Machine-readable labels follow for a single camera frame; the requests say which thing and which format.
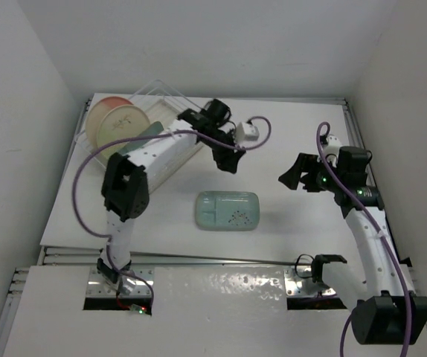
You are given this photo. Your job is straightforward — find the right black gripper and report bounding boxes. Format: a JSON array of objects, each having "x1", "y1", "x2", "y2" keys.
[{"x1": 279, "y1": 152, "x2": 344, "y2": 193}]

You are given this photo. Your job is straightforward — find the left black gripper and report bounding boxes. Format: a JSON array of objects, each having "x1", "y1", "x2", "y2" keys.
[{"x1": 199, "y1": 128, "x2": 243, "y2": 172}]

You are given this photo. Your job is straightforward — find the teal dotted rectangular plate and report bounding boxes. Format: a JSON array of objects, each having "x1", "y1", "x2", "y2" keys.
[{"x1": 194, "y1": 191, "x2": 260, "y2": 231}]

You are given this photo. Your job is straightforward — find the teal divided rectangular plate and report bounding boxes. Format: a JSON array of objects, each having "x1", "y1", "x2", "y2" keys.
[{"x1": 118, "y1": 121, "x2": 164, "y2": 155}]

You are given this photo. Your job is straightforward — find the green and cream round plate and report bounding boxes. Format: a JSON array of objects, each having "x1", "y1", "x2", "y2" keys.
[{"x1": 96, "y1": 105, "x2": 151, "y2": 148}]

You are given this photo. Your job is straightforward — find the pink and cream round plate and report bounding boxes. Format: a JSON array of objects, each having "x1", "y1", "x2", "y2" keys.
[{"x1": 85, "y1": 96, "x2": 132, "y2": 149}]

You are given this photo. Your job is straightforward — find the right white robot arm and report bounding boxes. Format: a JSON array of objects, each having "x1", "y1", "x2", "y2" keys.
[{"x1": 278, "y1": 147, "x2": 427, "y2": 346}]

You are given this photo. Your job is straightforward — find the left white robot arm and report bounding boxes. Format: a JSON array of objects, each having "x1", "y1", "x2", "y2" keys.
[{"x1": 97, "y1": 99, "x2": 245, "y2": 284}]

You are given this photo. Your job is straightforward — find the white front cover board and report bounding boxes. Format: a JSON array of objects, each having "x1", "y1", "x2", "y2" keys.
[{"x1": 3, "y1": 266, "x2": 401, "y2": 356}]

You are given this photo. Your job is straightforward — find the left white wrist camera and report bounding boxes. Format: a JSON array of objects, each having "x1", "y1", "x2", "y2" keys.
[{"x1": 235, "y1": 121, "x2": 260, "y2": 143}]

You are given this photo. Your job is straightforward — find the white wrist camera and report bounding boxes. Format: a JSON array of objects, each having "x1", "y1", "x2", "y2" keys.
[
  {"x1": 322, "y1": 134, "x2": 342, "y2": 167},
  {"x1": 235, "y1": 121, "x2": 260, "y2": 143}
]

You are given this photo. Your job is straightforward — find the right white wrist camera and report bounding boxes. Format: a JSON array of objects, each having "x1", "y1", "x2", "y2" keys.
[{"x1": 322, "y1": 134, "x2": 342, "y2": 167}]

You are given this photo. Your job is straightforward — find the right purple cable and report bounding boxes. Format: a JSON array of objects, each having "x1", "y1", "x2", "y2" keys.
[{"x1": 316, "y1": 121, "x2": 414, "y2": 357}]

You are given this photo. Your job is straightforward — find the purple cable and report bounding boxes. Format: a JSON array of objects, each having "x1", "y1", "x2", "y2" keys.
[
  {"x1": 316, "y1": 121, "x2": 414, "y2": 357},
  {"x1": 72, "y1": 116, "x2": 272, "y2": 313}
]

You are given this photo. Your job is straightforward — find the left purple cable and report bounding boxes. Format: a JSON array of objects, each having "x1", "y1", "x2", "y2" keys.
[{"x1": 72, "y1": 116, "x2": 272, "y2": 313}]

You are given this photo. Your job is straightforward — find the clear wire dish rack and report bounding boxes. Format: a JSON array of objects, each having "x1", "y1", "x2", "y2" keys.
[{"x1": 76, "y1": 80, "x2": 206, "y2": 196}]

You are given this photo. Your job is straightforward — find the aluminium table frame rails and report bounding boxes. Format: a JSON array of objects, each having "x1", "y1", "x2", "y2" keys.
[{"x1": 342, "y1": 100, "x2": 399, "y2": 257}]

